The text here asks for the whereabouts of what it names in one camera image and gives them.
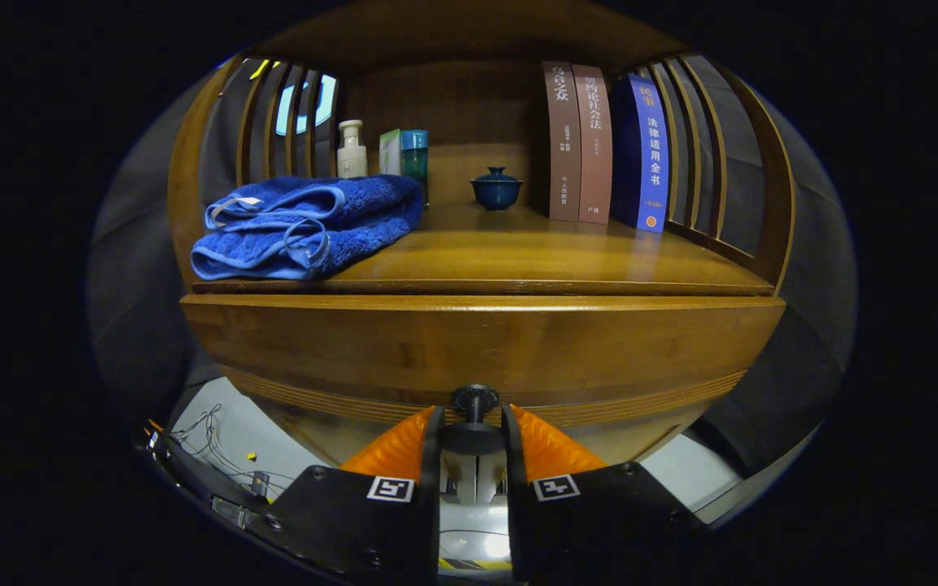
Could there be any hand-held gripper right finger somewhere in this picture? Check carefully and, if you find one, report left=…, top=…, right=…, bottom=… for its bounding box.
left=502, top=404, right=710, bottom=583

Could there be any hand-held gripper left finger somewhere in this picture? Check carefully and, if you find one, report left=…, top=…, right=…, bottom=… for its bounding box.
left=245, top=405, right=445, bottom=583

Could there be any black drawer knob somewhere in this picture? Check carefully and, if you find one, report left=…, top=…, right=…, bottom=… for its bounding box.
left=440, top=384, right=507, bottom=455

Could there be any wooden countertop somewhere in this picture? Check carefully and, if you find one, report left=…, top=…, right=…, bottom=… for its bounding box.
left=192, top=146, right=775, bottom=295

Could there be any wooden cabinet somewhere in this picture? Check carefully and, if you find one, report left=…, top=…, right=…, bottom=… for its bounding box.
left=168, top=0, right=796, bottom=469

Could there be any blue lidded teacup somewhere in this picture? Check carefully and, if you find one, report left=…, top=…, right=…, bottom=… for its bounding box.
left=470, top=167, right=524, bottom=212

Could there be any folded blue towel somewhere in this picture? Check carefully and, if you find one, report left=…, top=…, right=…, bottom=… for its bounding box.
left=190, top=174, right=425, bottom=282

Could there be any teal bottle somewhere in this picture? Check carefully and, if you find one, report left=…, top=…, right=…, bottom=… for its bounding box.
left=400, top=129, right=430, bottom=204

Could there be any green white tube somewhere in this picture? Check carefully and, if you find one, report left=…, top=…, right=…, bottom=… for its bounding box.
left=379, top=129, right=403, bottom=176

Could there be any white pump bottle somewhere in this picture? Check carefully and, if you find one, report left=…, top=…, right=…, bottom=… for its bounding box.
left=336, top=120, right=369, bottom=179

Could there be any reddish brown book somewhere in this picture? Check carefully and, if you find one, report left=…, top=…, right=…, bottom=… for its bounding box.
left=572, top=64, right=614, bottom=225

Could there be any dark brown book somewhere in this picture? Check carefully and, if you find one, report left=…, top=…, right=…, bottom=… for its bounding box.
left=541, top=60, right=582, bottom=222

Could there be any blue book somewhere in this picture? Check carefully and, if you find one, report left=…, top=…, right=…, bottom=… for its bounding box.
left=609, top=74, right=670, bottom=234

